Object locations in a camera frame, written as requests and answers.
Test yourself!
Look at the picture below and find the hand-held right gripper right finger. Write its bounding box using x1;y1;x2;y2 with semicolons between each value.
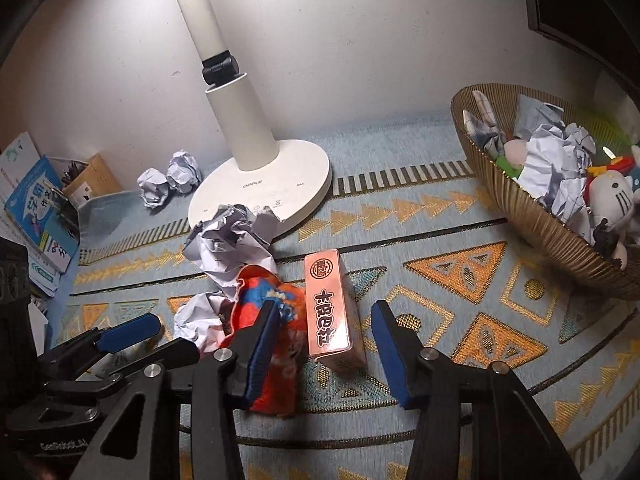
370;299;583;480

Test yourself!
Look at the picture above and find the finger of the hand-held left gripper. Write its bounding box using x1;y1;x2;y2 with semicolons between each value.
5;338;202;438
37;311;164;382

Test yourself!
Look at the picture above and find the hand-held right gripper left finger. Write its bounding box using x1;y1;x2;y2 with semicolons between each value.
75;298;282;480

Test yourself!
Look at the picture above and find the orange-red snack packet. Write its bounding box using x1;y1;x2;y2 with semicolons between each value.
215;265;307;417

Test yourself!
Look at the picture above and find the pink rectangular box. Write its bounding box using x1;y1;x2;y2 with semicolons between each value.
304;248;368;375

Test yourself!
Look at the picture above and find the gold wire basket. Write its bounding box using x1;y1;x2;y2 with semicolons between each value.
450;82;640;302

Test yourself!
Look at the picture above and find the black toy figure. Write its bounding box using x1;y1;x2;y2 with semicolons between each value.
591;217;623;258

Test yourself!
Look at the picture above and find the large white paper ball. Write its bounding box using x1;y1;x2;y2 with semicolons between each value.
520;122;597;196

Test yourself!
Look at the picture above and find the white cat plush red bow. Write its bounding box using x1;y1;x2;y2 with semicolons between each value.
585;169;638;271

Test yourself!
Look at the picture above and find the crumpled white paper sheet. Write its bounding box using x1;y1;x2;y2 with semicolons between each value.
182;204;279;297
174;291;238;353

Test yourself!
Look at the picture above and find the patterned blue and gold mat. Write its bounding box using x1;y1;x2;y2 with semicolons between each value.
47;110;640;480

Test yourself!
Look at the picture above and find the small crumpled white paper ball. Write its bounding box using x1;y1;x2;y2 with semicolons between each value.
166;149;203;195
136;169;172;209

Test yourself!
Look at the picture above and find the cardboard box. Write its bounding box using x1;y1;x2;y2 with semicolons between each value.
62;154;123;211

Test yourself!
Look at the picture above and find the white desk lamp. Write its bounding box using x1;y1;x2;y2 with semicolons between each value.
164;0;333;241

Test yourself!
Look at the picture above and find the pink and white plush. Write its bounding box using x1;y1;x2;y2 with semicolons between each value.
501;139;532;173

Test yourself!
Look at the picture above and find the checkered cloth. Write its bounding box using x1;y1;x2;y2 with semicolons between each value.
462;89;507;158

